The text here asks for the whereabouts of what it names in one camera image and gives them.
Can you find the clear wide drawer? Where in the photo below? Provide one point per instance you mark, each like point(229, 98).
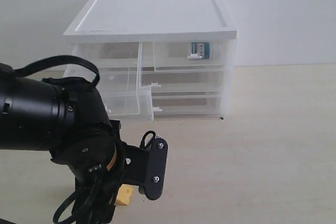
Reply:
point(183, 83)
point(189, 105)

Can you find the yellow cheese wedge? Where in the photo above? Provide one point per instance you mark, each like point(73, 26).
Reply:
point(124, 195)

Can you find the white capped pill bottle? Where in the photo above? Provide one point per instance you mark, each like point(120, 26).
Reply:
point(204, 50)

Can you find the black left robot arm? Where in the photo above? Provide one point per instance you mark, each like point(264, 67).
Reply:
point(67, 118)

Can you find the clear bottom wide drawer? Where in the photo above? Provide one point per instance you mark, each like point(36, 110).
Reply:
point(189, 105)

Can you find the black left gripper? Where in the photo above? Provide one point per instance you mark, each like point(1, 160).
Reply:
point(103, 206)

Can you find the clear middle wide drawer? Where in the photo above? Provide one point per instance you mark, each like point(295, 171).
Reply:
point(183, 83)

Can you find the white plastic drawer cabinet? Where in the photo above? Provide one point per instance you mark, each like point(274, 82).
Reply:
point(149, 21)

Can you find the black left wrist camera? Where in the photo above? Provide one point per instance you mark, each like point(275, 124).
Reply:
point(146, 169)

